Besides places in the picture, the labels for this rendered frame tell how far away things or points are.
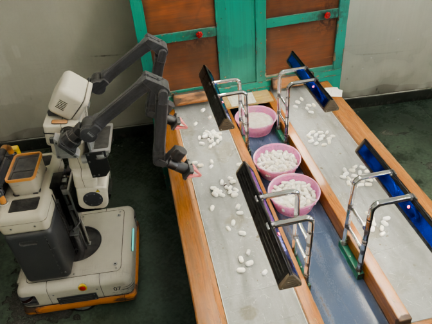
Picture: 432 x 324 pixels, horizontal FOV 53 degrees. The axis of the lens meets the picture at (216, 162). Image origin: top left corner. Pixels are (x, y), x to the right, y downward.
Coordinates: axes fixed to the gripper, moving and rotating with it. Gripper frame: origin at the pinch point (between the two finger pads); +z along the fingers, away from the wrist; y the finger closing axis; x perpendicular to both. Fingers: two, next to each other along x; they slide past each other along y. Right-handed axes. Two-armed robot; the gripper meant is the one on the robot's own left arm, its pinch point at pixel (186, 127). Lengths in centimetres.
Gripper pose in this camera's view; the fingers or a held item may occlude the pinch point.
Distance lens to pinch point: 259.5
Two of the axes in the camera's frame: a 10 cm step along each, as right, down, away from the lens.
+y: -1.9, -6.1, 7.7
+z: 8.0, 3.6, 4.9
